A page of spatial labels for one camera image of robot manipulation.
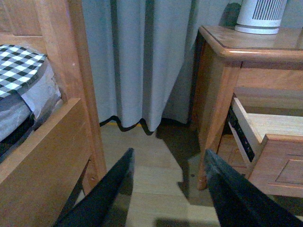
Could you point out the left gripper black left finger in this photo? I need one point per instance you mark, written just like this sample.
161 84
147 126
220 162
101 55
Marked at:
93 209

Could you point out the plastic wrapped mattress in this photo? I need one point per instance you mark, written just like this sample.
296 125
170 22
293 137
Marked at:
38 100

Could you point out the grey curtain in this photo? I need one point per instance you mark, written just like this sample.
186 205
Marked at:
142 54

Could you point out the wooden drawer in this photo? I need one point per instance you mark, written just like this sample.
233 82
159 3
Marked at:
230 152
272 149

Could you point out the white air purifier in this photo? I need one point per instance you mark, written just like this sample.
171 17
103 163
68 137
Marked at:
262 17

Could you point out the checkered bed sheet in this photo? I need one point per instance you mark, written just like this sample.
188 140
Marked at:
18 69

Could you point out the wooden bed frame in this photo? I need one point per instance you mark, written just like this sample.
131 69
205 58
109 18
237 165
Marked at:
37 178

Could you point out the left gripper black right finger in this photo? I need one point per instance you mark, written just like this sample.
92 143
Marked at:
238 203

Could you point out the wooden nightstand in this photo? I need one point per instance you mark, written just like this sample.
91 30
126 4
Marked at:
264 71

